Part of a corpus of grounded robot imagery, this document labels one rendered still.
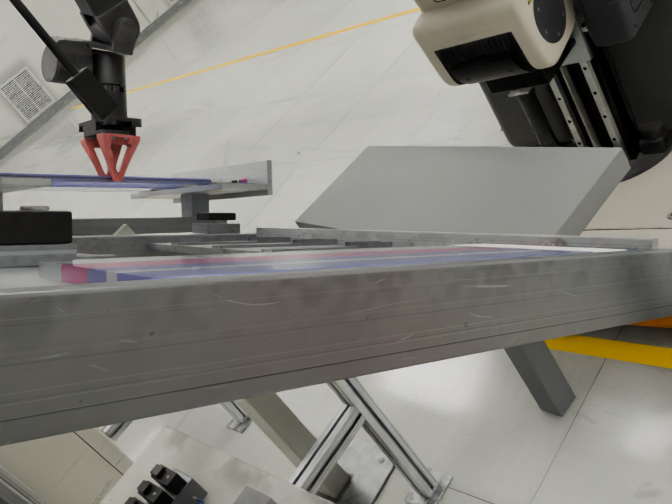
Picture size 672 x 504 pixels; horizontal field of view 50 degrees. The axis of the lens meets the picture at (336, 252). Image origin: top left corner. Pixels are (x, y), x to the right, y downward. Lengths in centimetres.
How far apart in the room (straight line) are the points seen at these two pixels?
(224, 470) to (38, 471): 99
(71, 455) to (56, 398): 164
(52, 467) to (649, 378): 138
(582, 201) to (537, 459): 67
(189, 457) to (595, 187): 69
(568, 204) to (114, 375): 83
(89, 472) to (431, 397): 87
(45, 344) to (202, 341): 7
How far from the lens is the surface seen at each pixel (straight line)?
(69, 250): 65
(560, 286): 58
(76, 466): 198
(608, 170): 112
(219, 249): 93
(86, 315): 33
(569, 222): 106
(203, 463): 105
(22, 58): 897
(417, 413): 179
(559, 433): 160
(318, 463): 138
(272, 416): 157
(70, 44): 123
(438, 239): 90
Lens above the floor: 121
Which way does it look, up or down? 29 degrees down
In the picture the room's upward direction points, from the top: 35 degrees counter-clockwise
